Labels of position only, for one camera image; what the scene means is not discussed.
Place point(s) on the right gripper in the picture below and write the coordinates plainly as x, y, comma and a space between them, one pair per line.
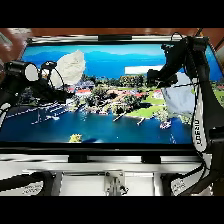
161, 79

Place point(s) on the grey garment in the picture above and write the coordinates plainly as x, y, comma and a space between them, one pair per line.
181, 98

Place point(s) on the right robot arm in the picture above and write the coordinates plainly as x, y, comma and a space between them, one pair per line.
213, 110

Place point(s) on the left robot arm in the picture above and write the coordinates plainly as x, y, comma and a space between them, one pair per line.
12, 87

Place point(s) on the white garment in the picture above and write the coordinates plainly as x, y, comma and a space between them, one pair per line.
71, 68

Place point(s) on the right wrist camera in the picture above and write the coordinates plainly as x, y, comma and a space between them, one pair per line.
167, 52

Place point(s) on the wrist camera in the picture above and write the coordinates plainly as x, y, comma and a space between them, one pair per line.
49, 65
167, 52

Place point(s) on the silver frame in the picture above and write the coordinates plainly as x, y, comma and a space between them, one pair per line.
100, 166

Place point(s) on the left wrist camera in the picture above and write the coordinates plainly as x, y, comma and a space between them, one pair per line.
49, 65

